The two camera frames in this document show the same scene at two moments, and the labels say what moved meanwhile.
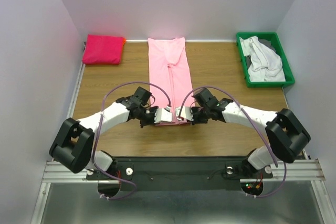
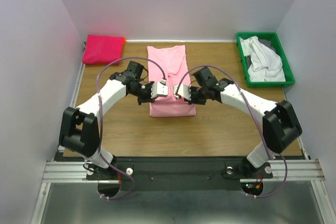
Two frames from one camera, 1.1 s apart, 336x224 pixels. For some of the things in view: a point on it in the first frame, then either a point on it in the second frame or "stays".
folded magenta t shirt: x=102 y=50 stays
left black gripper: x=151 y=122 → x=148 y=98
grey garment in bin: x=267 y=43 stays
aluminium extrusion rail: x=295 y=170 stays
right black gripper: x=195 y=121 → x=192 y=100
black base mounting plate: x=180 y=173 stays
